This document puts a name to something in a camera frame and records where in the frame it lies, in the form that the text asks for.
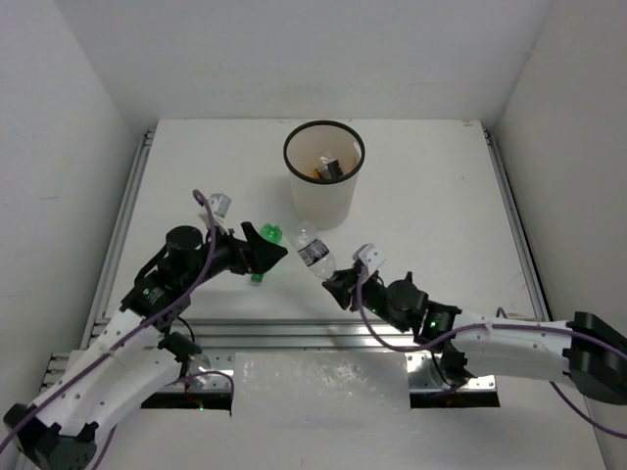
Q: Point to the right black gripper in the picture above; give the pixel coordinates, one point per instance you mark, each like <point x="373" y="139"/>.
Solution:
<point x="344" y="288"/>

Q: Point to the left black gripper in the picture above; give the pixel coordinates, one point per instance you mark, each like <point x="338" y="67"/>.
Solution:
<point x="247" y="253"/>

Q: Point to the clear bottle black label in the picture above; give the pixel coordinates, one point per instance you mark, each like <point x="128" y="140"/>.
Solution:
<point x="313" y="252"/>

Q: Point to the small clear bottle black cap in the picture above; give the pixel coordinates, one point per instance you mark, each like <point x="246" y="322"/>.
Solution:
<point x="328" y="168"/>

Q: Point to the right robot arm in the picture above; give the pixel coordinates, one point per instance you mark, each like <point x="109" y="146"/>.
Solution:
<point x="584" y="353"/>

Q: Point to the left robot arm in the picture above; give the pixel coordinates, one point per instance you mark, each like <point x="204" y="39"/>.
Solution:
<point x="71" y="424"/>

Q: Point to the white bin with black rim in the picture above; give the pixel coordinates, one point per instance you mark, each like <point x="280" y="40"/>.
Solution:
<point x="323" y="203"/>

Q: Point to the green plastic bottle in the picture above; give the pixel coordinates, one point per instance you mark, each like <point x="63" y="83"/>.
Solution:
<point x="270" y="250"/>

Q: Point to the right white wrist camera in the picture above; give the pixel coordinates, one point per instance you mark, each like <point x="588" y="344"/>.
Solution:
<point x="369" y="256"/>

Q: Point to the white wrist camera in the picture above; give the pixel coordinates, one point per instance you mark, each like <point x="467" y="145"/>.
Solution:
<point x="219" y="205"/>
<point x="369" y="256"/>

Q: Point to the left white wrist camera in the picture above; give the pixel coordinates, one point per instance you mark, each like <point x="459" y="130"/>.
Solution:
<point x="219" y="205"/>

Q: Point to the aluminium front rail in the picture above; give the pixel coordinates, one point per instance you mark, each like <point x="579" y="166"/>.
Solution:
<point x="222" y="339"/>

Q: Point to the left aluminium side rail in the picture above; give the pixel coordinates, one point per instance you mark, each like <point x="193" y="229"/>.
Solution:
<point x="105" y="284"/>

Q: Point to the aluminium side rail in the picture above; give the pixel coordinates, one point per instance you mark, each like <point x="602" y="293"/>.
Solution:
<point x="520" y="239"/>
<point x="105" y="284"/>

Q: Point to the right aluminium side rail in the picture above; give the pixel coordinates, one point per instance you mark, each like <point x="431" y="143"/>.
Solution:
<point x="520" y="239"/>

